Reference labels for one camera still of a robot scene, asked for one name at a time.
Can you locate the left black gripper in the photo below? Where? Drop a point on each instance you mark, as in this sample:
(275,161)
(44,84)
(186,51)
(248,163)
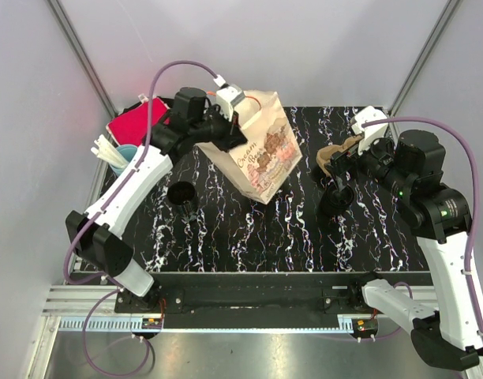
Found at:
(233,135)

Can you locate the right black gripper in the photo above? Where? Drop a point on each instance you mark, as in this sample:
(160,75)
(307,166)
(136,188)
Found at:
(342,161)

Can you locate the black cup stack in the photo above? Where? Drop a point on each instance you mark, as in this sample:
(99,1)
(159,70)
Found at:
(335,201)
(183,197)

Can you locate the cream bear paper bag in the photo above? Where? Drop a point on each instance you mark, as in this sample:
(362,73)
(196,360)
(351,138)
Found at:
(258,168)

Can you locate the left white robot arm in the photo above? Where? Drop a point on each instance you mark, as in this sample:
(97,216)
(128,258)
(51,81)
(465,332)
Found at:
(96,235)

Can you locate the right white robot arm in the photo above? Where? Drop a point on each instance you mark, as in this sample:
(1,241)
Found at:
(410,169)

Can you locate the red napkin stack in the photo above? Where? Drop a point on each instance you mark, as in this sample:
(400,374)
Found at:
(131,126)

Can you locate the light blue cup holder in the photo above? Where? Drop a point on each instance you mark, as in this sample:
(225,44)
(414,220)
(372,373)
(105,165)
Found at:
(128,151)

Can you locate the white stirrer sticks bundle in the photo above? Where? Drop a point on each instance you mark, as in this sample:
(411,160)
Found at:
(104,150)

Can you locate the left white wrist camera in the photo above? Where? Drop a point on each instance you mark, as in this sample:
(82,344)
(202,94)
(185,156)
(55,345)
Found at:
(227,96)

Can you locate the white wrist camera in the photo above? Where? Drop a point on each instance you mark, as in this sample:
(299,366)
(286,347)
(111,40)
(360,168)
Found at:
(227,96)
(370,124)

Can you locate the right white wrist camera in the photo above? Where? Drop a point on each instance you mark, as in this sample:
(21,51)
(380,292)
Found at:
(370,124)

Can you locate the aluminium rail frame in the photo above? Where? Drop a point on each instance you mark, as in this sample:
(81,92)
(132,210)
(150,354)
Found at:
(83,305)

